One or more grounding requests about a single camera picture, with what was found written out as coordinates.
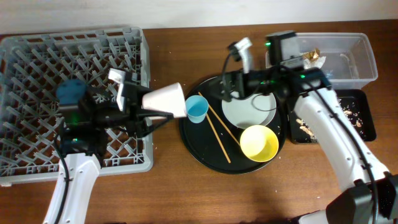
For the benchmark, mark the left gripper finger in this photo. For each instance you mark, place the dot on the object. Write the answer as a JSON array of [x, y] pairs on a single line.
[[154, 121], [141, 90]]

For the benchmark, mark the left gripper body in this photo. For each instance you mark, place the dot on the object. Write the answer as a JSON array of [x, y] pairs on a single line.
[[131, 118]]

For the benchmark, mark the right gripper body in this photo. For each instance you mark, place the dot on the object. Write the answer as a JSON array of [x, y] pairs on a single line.
[[257, 81]]

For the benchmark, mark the pink cup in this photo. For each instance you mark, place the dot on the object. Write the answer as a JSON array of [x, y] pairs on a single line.
[[168, 99]]

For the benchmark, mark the grey plate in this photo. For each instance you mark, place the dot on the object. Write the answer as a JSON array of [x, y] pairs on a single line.
[[258, 109]]

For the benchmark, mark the wooden chopstick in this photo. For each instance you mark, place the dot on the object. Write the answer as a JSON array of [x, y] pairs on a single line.
[[218, 139], [223, 124]]

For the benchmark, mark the blue cup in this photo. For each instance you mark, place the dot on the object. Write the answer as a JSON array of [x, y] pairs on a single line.
[[197, 107]]

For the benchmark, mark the yellow bowl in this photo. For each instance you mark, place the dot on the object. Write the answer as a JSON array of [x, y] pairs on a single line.
[[259, 143]]

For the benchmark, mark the gold snack wrapper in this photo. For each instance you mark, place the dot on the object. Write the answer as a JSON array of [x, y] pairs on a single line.
[[312, 55]]

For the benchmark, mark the food scraps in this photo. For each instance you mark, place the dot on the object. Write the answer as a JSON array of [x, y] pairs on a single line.
[[351, 113]]

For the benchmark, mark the white napkin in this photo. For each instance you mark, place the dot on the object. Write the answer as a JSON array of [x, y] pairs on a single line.
[[318, 63]]

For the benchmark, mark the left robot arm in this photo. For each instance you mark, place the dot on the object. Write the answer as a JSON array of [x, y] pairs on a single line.
[[81, 141]]

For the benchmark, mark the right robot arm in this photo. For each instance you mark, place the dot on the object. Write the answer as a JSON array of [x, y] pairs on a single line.
[[368, 189]]

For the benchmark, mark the grey dishwasher rack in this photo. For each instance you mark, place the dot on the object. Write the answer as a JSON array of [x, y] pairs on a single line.
[[32, 67]]

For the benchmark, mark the round black tray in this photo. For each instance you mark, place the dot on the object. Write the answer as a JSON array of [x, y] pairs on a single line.
[[203, 146]]

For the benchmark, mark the clear plastic bin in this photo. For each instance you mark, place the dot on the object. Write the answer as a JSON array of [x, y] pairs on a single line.
[[350, 62]]

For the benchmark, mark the black rectangular tray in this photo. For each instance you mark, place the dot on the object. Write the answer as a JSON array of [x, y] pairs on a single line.
[[355, 107]]

